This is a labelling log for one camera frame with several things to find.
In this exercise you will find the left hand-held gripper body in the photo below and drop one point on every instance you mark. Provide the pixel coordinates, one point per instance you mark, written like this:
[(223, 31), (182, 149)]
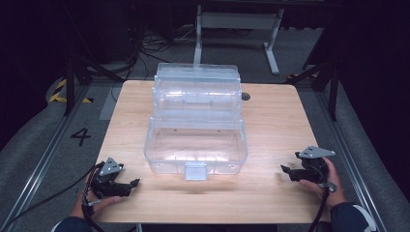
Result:
[(108, 185)]

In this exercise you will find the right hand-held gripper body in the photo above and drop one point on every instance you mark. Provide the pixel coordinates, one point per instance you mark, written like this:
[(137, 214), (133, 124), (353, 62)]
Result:
[(311, 166)]

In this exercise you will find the person's left hand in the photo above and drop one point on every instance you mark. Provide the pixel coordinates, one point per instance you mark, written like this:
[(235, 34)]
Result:
[(103, 203)]

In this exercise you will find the metal floor rail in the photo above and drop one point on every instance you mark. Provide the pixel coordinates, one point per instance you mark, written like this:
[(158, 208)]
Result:
[(42, 164), (348, 154)]

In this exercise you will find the person's right hand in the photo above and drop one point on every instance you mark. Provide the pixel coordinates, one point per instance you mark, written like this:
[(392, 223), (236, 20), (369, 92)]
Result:
[(333, 190)]

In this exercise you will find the white metal stand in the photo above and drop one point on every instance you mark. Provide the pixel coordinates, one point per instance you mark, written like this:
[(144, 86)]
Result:
[(238, 21)]

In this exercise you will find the black round table grommet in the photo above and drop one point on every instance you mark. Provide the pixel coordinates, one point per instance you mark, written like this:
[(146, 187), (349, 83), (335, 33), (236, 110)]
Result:
[(246, 96)]

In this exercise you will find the black tripod stand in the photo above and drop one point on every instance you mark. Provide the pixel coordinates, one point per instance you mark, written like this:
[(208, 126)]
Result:
[(332, 87), (71, 83)]

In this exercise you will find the yellow black floor tape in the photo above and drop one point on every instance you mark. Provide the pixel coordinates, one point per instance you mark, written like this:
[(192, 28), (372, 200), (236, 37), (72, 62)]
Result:
[(58, 93)]

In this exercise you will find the clear plastic storage box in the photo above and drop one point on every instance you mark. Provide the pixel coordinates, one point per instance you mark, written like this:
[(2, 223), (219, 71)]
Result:
[(196, 129)]

